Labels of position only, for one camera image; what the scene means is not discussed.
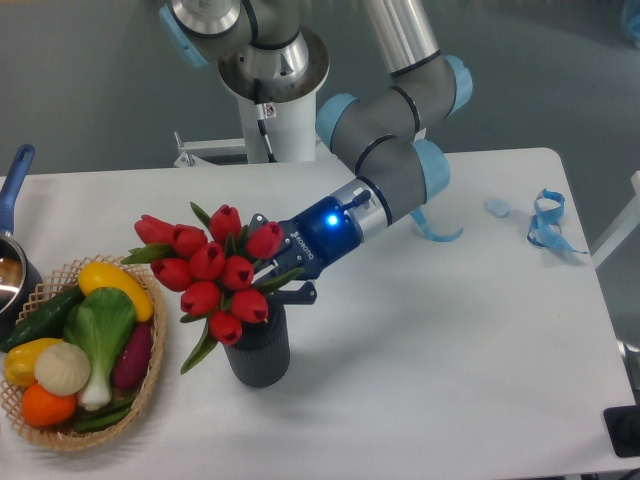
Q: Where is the yellow bell pepper toy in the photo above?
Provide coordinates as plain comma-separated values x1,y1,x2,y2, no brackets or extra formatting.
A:
3,338,63,388

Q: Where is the green bean pods toy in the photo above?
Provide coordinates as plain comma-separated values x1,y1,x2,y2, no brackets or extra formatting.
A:
71,396,135,434

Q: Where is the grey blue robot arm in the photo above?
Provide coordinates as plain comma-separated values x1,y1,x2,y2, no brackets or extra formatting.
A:
159,1,473,304

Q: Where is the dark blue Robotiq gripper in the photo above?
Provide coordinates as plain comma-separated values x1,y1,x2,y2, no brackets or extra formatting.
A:
249,196,361,305

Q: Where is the blue ribbon knot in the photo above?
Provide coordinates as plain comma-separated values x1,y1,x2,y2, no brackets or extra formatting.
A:
526,188,588,257

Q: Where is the cream steamed bun toy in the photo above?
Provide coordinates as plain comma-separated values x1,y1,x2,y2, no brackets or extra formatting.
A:
34,342,91,396

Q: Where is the green cucumber toy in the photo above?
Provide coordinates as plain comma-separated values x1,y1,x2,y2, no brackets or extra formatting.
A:
1,285,85,353

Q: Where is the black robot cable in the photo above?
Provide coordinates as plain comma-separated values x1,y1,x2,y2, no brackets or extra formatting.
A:
251,78,278,164

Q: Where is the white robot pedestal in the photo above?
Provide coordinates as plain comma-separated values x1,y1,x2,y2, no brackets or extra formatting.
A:
218,27,329,152

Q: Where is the curled blue ribbon strip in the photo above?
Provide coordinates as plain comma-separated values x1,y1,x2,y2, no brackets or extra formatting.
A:
410,208,464,243

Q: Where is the blue handled saucepan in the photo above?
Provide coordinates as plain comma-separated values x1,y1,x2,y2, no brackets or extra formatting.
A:
1,144,42,340

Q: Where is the small pale blue cap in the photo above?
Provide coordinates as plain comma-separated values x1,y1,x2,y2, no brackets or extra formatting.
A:
484,198,511,219

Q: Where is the black device at edge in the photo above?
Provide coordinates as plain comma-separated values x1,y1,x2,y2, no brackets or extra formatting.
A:
603,405,639,458

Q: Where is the orange fruit toy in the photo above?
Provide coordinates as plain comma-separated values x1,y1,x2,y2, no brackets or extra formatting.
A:
21,383,77,427

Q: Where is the green bok choy toy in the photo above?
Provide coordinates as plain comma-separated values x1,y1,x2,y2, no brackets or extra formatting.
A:
63,287,136,411

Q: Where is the woven wicker basket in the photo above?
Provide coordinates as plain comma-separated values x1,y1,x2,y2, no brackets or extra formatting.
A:
1,255,166,451

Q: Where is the purple sweet potato toy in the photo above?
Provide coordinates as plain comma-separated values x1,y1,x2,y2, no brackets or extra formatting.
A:
112,323,152,391

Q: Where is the dark grey ribbed vase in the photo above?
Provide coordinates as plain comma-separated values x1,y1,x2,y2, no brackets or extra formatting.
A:
224,302,290,388

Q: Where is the red tulip bouquet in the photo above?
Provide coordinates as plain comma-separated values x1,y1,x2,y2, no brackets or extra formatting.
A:
123,203,304,374

